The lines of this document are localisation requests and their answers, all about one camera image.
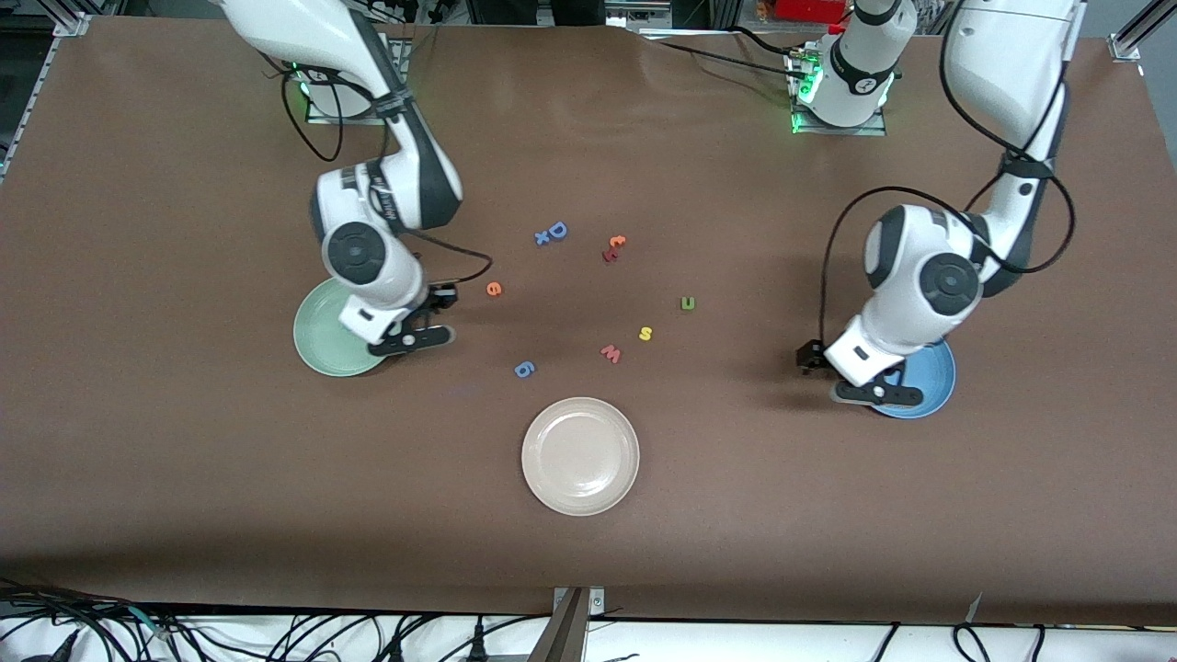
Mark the light green plate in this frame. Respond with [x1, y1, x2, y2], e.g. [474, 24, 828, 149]
[292, 278, 406, 379]

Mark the blue plate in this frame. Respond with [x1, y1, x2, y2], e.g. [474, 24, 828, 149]
[869, 340, 957, 420]

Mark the beige plate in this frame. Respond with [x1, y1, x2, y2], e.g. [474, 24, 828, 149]
[520, 396, 641, 518]

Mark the brown table cover sheet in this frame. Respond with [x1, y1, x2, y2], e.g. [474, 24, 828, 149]
[0, 17, 1177, 628]

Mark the black background box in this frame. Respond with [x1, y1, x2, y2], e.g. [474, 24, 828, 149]
[464, 0, 608, 27]

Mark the red box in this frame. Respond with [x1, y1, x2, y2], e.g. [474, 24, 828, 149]
[772, 0, 851, 24]

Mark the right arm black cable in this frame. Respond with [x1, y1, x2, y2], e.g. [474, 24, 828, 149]
[279, 55, 495, 288]

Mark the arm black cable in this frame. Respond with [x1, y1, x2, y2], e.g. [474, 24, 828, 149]
[817, 0, 1077, 350]
[279, 55, 495, 288]

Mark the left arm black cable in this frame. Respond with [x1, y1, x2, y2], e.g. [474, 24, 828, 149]
[817, 0, 1077, 350]

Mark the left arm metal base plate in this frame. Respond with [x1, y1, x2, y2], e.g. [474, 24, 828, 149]
[789, 103, 889, 138]

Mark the black cable on table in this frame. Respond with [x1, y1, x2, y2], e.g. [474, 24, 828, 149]
[731, 26, 810, 58]
[657, 40, 799, 78]

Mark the aluminium table edge bracket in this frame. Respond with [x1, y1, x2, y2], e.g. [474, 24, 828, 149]
[529, 586, 608, 662]

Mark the green floor cable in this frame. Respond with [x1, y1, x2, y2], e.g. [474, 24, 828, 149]
[124, 605, 176, 642]

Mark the aluminium frame rail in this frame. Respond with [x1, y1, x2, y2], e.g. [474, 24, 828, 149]
[0, 35, 58, 185]

